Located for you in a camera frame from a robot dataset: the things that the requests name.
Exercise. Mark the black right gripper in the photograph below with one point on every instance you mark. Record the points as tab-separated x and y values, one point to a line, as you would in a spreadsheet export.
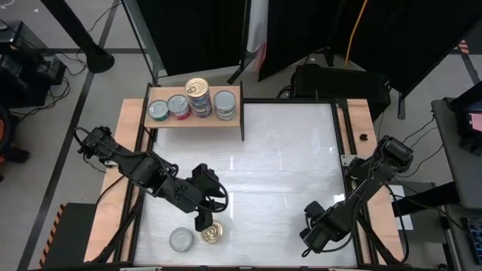
325	227

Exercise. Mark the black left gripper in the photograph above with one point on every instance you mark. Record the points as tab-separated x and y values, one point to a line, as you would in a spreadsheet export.
199	195

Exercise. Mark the gold lid blue can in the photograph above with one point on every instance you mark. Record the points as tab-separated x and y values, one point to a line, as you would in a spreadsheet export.
215	235
197	87
202	110
201	104

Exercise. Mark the green label silver can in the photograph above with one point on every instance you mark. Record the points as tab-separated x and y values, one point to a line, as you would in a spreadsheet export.
181	239
224	99
226	111
226	115
226	119

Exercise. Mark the red label pull-tab can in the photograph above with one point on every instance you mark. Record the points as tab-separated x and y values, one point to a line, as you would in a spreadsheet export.
184	116
177	104

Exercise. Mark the bronze lid blue can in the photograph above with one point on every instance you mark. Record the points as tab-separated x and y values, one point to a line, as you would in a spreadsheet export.
202	114

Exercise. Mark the teal skipjack tuna can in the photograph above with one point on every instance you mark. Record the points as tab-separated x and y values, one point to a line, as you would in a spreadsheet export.
158	109

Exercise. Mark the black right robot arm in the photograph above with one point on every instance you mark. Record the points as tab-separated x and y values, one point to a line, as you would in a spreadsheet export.
376	177

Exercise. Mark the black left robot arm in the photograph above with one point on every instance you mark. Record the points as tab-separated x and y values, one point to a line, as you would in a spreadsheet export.
147	171

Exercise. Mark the black electronics stack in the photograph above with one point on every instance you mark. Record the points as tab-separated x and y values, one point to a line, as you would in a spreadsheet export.
22	75

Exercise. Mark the white paper sheet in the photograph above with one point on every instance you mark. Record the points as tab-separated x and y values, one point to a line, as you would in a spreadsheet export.
406	223

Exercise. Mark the black mat orange stripes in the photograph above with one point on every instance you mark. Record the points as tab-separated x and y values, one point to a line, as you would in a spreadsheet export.
71	237

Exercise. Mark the black equipment case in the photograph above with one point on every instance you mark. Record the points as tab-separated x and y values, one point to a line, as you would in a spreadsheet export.
339	90

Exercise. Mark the gray desk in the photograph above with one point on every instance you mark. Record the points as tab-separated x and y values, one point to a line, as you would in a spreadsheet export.
463	177

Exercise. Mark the black keyboard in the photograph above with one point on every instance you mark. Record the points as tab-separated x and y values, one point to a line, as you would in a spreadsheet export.
475	237

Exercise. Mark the thin black tripod leg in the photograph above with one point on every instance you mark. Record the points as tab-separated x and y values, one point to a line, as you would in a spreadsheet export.
237	69
140	45

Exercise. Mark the laptop with pink screen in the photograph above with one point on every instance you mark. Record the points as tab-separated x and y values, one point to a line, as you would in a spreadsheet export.
475	122

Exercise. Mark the black curtain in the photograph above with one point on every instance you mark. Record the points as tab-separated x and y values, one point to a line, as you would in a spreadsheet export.
196	34
414	37

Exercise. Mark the black stand with round base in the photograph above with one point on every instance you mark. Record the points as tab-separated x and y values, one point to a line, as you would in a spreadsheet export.
98	58

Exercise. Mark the pink white curtain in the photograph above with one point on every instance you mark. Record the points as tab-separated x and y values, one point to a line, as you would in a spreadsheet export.
258	22

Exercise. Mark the orange black vacuum cleaner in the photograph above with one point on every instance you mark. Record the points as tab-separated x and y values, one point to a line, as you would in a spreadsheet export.
5	131

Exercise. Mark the black table frame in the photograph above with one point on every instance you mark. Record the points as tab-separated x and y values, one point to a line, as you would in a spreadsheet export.
293	101

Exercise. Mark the gray metal post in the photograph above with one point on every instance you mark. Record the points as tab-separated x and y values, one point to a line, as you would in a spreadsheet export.
150	41

